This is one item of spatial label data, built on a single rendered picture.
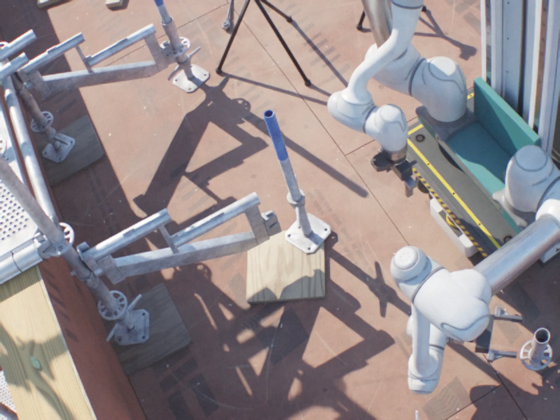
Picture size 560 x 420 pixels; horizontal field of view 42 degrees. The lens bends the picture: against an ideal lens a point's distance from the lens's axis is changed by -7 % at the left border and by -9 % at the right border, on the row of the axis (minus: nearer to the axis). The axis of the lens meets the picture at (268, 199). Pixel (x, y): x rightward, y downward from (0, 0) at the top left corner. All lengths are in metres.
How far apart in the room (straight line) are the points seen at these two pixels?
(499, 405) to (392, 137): 1.04
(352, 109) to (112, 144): 1.50
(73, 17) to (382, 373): 2.73
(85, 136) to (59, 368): 1.67
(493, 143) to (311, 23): 1.42
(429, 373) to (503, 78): 1.03
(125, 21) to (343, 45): 1.25
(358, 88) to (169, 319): 1.21
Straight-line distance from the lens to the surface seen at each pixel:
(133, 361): 3.09
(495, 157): 2.79
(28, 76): 3.45
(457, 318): 2.02
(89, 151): 3.72
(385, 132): 2.50
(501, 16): 2.48
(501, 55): 2.61
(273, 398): 2.89
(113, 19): 4.35
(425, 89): 2.71
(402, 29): 2.33
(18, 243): 2.60
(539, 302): 2.98
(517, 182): 2.47
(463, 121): 2.84
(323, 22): 3.89
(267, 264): 3.10
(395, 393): 2.83
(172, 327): 3.09
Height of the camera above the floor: 2.69
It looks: 55 degrees down
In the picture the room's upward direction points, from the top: 21 degrees counter-clockwise
